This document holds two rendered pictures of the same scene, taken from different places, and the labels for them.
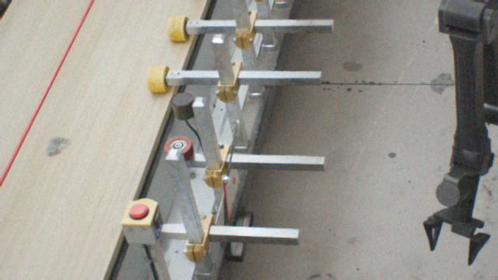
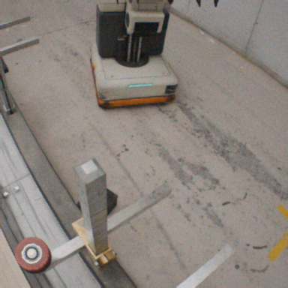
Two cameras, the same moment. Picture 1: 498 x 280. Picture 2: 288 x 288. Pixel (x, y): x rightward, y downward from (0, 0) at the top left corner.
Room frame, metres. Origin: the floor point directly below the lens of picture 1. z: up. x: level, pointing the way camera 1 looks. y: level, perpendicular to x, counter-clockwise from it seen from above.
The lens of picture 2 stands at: (0.82, 0.67, 1.49)
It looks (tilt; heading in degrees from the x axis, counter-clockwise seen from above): 49 degrees down; 295
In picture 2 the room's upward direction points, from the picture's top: 10 degrees clockwise
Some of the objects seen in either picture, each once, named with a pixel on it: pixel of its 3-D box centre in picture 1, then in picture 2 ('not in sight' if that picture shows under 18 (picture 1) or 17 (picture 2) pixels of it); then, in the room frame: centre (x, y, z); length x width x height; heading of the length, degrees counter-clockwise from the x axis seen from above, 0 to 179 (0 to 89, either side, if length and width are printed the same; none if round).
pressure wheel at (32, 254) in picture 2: not in sight; (37, 259); (1.06, 0.64, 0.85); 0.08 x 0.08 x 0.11
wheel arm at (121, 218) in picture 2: not in sight; (106, 228); (1.00, 0.45, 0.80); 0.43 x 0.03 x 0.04; 71
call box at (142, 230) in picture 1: (142, 223); not in sight; (1.68, 0.27, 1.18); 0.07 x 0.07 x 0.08; 71
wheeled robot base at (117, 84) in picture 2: not in sight; (130, 70); (1.86, -0.95, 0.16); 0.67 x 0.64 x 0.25; 138
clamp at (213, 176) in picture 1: (217, 165); not in sight; (2.18, 0.10, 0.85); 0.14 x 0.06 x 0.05; 161
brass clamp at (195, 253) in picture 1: (200, 237); not in sight; (1.94, 0.18, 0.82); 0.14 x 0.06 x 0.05; 161
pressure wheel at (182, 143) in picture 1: (181, 158); not in sight; (2.23, 0.20, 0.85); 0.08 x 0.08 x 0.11
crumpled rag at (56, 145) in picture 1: (55, 143); not in sight; (2.34, 0.55, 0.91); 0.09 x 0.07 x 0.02; 137
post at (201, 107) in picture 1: (215, 164); not in sight; (2.16, 0.11, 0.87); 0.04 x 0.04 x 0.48; 71
